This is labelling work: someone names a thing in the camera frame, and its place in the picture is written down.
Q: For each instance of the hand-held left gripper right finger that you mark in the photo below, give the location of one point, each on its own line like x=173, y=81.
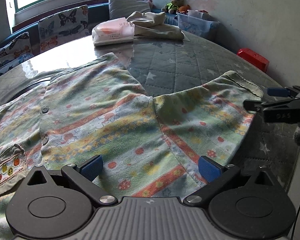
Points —
x=210, y=168

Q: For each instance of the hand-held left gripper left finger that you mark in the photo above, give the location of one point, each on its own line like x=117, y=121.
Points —
x=92, y=167

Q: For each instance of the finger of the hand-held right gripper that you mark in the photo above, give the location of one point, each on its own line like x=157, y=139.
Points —
x=255, y=105
x=275, y=92

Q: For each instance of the floral striped baby shirt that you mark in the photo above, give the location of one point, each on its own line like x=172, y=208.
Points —
x=115, y=120

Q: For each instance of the red box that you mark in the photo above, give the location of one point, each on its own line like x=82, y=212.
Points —
x=252, y=60

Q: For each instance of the clear plastic storage box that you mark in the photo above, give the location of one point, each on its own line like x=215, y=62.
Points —
x=197, y=26

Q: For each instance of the orange plush toy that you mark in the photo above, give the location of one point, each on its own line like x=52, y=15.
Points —
x=184, y=8

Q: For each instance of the beige garment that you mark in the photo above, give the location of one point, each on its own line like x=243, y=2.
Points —
x=157, y=27

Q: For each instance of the teddy bear green vest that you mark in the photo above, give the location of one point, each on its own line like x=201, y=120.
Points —
x=173, y=5

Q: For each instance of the pink white tissue pack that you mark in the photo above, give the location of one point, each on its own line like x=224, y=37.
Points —
x=113, y=32

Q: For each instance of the butterfly print cushion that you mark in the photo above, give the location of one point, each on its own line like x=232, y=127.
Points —
x=10, y=52
x=62, y=27

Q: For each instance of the pink plush toy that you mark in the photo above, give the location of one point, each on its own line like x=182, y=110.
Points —
x=150, y=3

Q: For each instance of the blue sofa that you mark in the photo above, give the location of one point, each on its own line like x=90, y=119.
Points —
x=98, y=12

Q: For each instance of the grey pillow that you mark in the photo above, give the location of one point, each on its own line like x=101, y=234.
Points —
x=130, y=7

